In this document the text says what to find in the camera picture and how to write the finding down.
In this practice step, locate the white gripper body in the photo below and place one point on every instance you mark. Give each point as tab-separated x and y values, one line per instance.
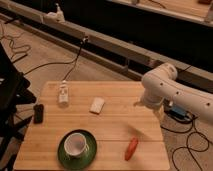
155	107

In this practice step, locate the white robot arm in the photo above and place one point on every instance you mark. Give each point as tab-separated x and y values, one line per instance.
160	83

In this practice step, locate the white sponge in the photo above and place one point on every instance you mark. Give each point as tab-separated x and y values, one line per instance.
97	105

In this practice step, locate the blue box on floor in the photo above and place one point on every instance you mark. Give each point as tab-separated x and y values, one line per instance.
178	112

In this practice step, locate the white power strip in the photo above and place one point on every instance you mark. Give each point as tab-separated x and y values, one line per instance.
63	97

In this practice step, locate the white cup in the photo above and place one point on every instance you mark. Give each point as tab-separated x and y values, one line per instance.
75	145

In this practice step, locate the green saucer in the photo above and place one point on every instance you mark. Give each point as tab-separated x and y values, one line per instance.
77	164

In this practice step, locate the small black device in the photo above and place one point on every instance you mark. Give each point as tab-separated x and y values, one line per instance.
38	113

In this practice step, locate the black chair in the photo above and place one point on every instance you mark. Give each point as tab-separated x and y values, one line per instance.
13	91

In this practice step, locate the grey metal rail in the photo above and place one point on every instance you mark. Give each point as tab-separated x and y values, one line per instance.
137	34

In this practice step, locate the white object on rail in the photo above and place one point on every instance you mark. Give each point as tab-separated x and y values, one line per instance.
58	15

